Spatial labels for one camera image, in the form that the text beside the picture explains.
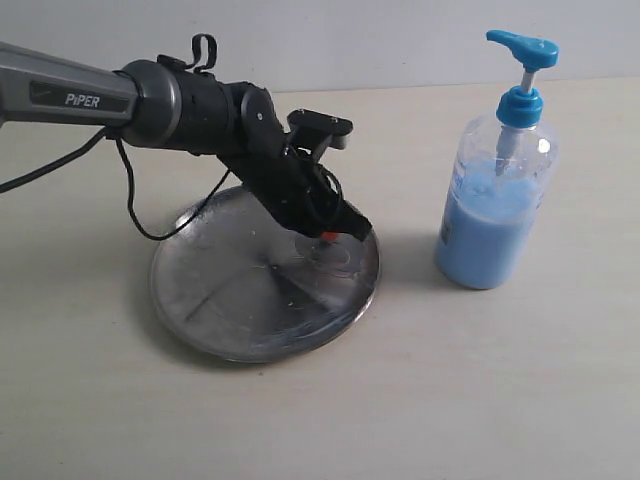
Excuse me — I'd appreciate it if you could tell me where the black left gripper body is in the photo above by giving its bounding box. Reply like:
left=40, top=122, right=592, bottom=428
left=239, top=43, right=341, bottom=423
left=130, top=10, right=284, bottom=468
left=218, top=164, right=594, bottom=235
left=217, top=142, right=345, bottom=238

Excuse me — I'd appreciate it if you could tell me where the blue soap pump bottle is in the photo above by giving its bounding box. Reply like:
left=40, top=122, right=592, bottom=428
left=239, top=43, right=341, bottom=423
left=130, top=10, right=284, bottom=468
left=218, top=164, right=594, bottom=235
left=435, top=30, right=559, bottom=290

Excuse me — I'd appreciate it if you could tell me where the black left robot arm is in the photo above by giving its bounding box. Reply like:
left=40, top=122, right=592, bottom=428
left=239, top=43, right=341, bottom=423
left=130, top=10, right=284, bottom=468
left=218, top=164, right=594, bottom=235
left=1, top=33, right=372, bottom=240

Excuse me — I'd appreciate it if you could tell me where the blue soap blob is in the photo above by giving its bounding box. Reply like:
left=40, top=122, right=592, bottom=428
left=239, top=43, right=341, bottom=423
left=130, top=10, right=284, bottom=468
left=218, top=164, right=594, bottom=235
left=294, top=234, right=366, bottom=277

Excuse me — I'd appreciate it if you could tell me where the round stainless steel plate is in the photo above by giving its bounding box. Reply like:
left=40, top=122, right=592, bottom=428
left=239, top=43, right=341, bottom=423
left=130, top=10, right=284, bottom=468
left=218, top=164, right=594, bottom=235
left=150, top=186, right=380, bottom=364

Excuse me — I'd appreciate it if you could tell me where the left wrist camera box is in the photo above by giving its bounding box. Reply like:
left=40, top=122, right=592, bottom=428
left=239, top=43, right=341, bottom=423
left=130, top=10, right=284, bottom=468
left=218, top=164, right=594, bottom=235
left=287, top=108, right=354, bottom=150

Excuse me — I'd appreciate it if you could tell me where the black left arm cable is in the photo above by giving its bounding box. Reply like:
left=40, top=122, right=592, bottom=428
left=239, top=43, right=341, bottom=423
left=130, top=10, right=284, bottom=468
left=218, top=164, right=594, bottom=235
left=0, top=33, right=346, bottom=241

